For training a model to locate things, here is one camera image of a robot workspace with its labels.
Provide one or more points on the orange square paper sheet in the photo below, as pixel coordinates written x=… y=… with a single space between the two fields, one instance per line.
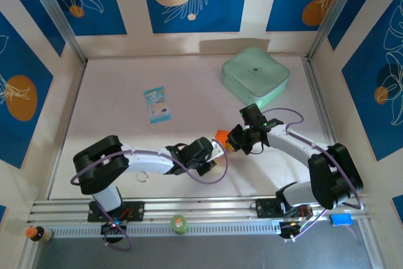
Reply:
x=222 y=136

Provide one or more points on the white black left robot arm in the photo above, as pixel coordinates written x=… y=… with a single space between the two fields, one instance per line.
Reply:
x=97 y=165

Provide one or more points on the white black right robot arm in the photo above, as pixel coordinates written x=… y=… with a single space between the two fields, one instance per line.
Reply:
x=337 y=174

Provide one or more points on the green tape roll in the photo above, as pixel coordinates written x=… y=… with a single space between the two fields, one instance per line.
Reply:
x=179 y=223

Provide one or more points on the mint green zip case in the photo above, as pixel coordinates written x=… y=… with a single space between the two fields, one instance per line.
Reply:
x=255 y=73

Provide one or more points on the light blue wipes packet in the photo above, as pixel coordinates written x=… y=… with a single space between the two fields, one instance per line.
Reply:
x=158 y=105

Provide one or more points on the black controller board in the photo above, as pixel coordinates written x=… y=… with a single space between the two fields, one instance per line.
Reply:
x=113 y=227
x=292 y=228

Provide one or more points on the blue box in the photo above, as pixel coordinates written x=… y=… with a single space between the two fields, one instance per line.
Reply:
x=340 y=219

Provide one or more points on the orange capped bottle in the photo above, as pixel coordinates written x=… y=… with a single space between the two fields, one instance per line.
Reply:
x=39 y=233

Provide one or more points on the aluminium rail frame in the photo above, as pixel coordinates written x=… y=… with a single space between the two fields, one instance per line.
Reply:
x=201 y=206

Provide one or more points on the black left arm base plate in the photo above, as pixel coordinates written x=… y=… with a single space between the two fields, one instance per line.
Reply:
x=137 y=210

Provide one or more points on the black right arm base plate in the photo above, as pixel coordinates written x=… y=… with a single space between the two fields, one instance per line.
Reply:
x=264 y=207

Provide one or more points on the aluminium side rail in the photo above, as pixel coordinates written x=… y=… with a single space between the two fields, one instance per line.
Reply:
x=67 y=108
x=324 y=108

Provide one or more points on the aluminium corner post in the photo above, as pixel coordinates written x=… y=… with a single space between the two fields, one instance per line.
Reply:
x=333 y=14
x=56 y=14

